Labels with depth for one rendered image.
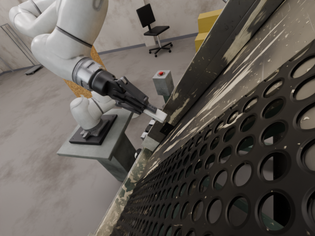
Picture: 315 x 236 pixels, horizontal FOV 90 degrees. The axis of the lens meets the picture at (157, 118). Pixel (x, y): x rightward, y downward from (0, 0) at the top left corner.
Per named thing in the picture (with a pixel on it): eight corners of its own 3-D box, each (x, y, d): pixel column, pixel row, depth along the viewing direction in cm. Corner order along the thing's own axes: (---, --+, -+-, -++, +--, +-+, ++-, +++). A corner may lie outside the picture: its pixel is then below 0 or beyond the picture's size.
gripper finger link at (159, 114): (147, 104, 50) (148, 103, 49) (167, 115, 50) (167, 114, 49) (143, 110, 48) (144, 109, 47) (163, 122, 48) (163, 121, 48)
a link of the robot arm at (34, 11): (3, 12, 66) (35, 2, 71) (-4, 5, 75) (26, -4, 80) (26, 43, 76) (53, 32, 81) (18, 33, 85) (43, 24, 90)
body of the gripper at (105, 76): (91, 96, 50) (116, 110, 50) (90, 77, 43) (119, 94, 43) (105, 82, 54) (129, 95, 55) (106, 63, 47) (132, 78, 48)
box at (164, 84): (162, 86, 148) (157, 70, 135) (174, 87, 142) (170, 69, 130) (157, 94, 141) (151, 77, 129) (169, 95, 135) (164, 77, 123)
